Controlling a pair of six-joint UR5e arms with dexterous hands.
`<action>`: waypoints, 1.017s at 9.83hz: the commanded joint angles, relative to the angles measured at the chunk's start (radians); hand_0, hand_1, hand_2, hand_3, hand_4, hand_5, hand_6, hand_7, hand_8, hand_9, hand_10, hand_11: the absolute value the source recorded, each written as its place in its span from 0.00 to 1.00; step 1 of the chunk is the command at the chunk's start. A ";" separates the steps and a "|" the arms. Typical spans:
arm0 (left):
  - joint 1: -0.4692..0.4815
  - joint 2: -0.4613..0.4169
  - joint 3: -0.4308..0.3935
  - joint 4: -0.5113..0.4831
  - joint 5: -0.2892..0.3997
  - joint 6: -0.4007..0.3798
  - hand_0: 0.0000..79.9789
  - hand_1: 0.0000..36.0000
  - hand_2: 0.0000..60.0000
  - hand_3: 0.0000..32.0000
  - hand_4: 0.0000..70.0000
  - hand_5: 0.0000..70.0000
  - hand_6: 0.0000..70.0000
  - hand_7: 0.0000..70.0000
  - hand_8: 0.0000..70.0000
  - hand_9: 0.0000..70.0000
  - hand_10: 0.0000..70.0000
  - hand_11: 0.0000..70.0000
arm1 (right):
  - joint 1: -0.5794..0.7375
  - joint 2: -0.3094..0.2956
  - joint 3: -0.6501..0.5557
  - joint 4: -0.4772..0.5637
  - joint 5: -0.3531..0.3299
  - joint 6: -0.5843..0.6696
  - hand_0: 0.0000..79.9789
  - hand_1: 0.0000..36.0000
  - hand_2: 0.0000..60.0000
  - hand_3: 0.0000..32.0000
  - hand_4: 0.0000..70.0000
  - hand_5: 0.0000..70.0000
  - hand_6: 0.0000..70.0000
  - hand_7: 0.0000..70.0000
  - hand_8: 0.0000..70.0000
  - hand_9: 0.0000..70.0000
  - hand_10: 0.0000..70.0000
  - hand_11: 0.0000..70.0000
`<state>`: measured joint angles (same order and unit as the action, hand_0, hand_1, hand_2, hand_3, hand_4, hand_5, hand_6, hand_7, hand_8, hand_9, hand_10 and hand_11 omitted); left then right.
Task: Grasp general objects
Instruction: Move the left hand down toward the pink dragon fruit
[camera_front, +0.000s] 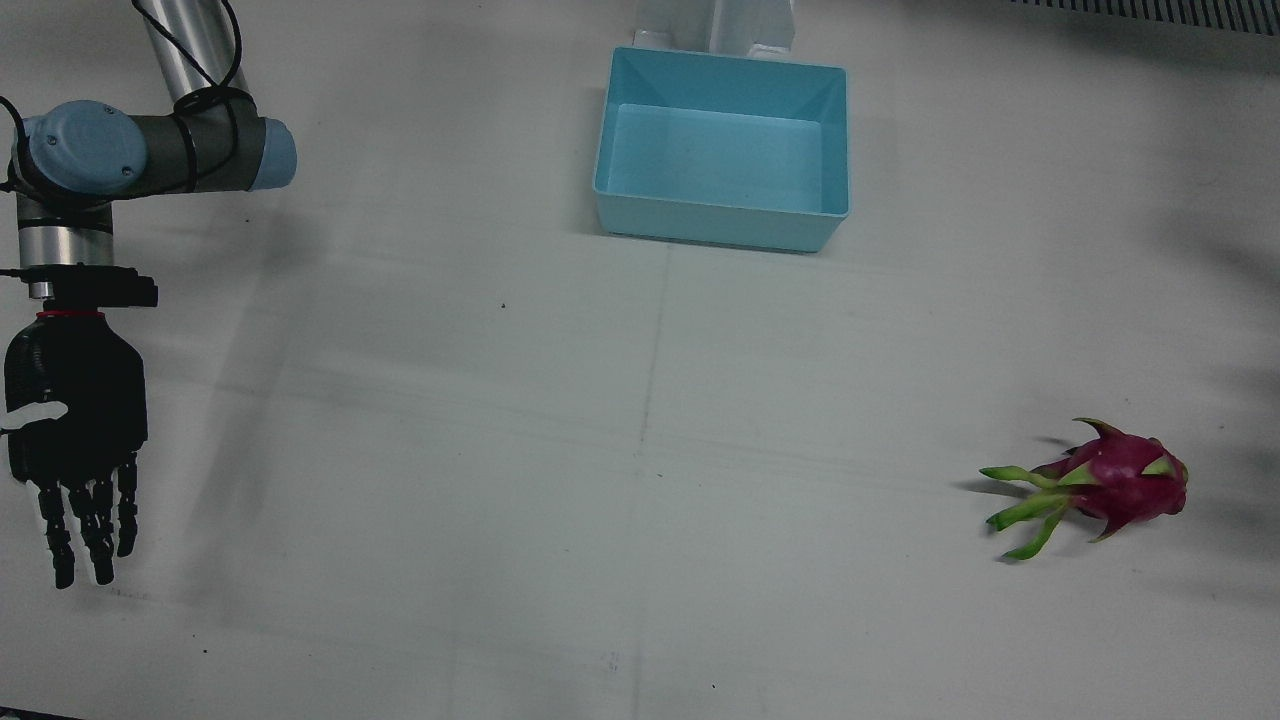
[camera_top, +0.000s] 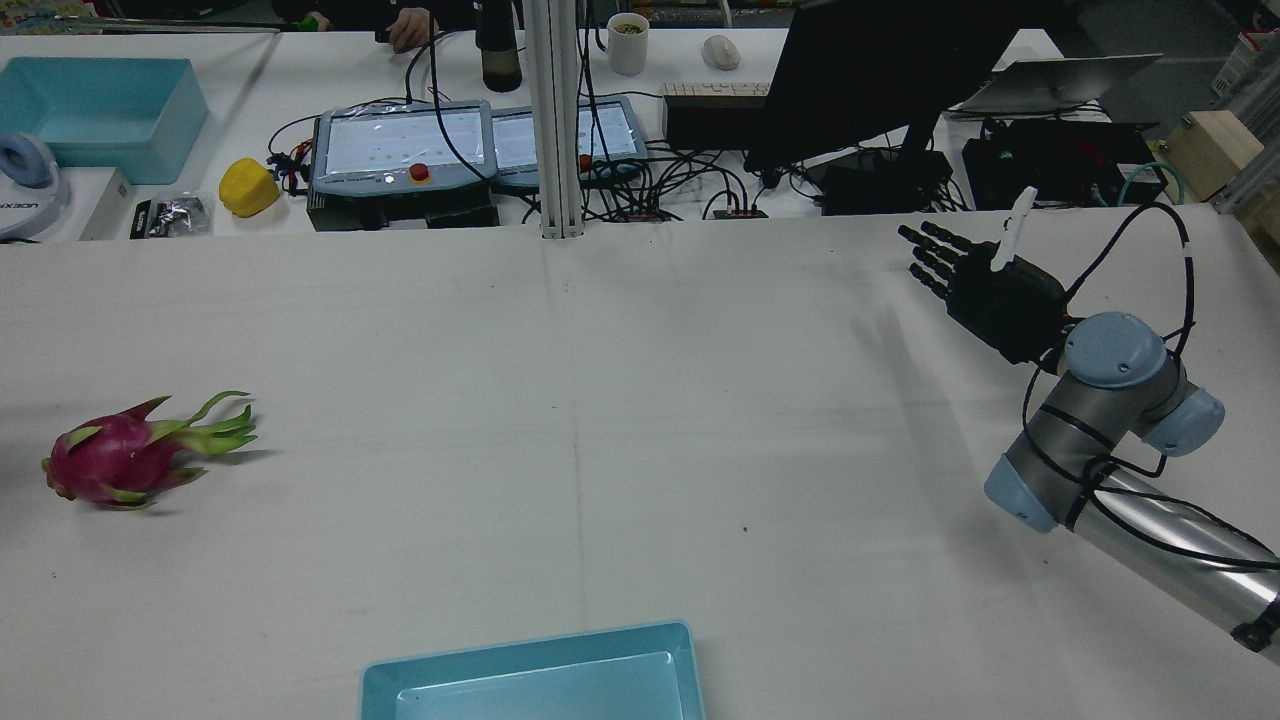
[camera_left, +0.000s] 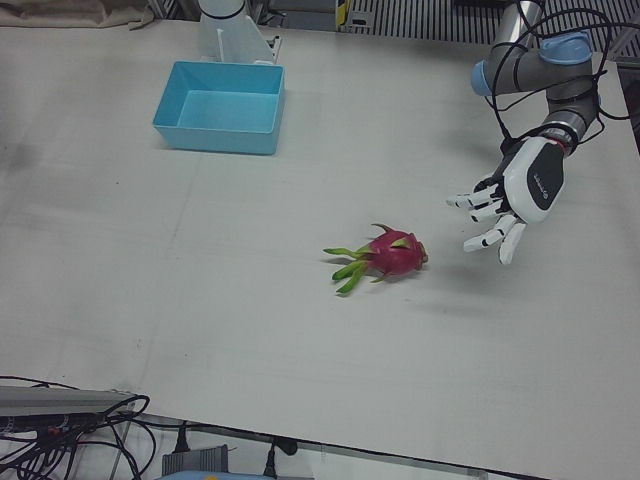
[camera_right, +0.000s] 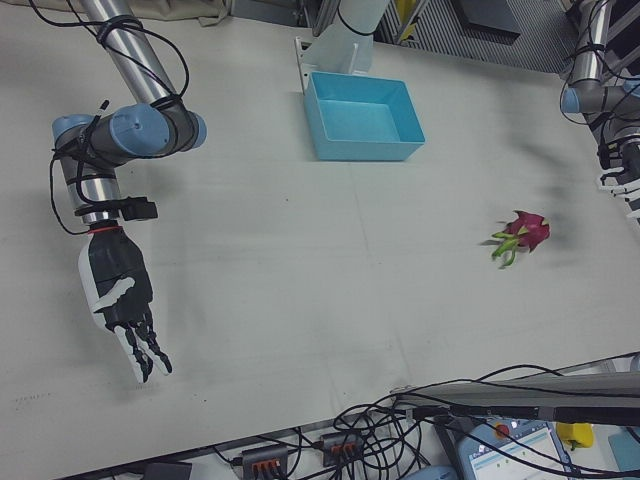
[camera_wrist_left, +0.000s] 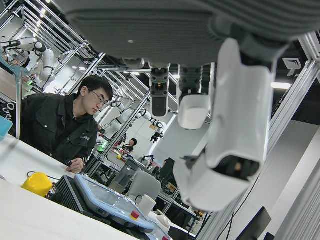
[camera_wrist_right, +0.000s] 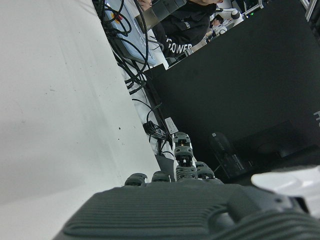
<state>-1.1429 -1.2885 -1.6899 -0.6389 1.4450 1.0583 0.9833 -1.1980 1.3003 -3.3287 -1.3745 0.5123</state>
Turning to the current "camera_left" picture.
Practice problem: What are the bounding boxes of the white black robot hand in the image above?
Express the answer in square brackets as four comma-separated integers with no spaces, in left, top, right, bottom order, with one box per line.
[446,135,569,266]

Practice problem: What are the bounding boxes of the pink dragon fruit green leaves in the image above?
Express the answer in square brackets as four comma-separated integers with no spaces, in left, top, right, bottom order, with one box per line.
[322,223,430,295]

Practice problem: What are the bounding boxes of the grey ribbed panel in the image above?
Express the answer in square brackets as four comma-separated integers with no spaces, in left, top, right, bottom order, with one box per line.
[349,0,501,44]

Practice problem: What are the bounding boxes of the light blue plastic bin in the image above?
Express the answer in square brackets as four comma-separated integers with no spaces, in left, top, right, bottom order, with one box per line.
[151,60,287,156]

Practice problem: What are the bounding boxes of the grey ridged device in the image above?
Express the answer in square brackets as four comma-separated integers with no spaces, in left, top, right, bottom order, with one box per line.
[162,443,230,474]

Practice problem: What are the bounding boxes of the beige cloth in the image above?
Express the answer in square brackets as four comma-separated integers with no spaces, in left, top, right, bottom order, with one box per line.
[0,0,201,31]

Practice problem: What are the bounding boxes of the aluminium profile bar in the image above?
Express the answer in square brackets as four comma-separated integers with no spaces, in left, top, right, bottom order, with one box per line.
[0,385,140,419]

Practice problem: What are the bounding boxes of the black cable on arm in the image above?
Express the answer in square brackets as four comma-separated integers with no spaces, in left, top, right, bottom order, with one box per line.
[487,0,634,156]

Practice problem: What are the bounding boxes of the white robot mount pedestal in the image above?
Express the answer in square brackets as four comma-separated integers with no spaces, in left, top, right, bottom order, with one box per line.
[198,0,282,66]

